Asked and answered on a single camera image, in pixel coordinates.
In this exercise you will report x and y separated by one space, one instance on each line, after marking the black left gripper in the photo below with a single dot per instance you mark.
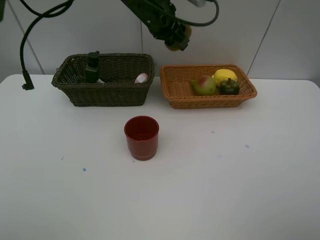
158 16

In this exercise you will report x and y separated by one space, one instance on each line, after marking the brown kiwi fruit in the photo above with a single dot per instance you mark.
180 38

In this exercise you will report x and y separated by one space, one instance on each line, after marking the pink bottle white cap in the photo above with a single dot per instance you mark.
141 78

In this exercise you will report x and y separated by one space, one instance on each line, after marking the green red pear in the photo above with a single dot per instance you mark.
204 85

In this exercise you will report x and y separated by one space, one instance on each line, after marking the yellow lemon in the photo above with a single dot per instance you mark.
223 75

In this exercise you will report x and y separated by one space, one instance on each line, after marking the dark purple mangosteen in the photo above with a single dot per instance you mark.
229 87

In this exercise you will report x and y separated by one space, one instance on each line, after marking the dark green pump bottle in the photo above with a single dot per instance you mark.
92 67

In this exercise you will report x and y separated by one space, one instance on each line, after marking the red plastic cup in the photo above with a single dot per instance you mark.
142 137

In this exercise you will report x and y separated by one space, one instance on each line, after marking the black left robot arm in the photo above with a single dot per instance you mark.
132 3

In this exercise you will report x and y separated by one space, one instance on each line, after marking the orange wicker basket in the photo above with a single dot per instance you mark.
177 88

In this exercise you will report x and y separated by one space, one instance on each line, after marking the dark brown wicker basket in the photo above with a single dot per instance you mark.
117 70

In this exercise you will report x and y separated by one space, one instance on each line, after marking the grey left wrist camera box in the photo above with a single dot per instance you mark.
198 3

